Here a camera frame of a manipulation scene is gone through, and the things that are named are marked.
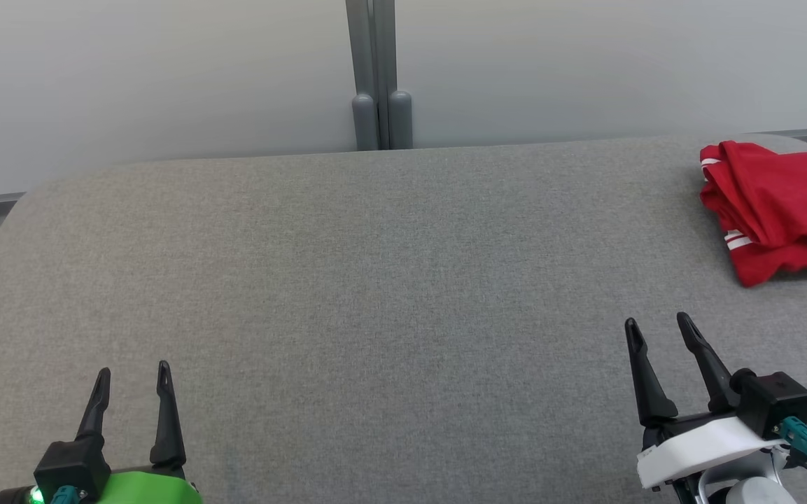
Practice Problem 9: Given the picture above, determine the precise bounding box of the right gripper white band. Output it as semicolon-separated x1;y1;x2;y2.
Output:
624;311;789;504

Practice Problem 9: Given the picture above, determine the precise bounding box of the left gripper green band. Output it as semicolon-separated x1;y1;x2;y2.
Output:
0;360;202;504

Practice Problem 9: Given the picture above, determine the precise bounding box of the red jersey with white sleeves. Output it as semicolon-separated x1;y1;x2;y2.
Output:
699;140;807;270

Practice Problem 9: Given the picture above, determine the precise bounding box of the grey double partition post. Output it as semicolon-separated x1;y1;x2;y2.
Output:
345;0;414;151

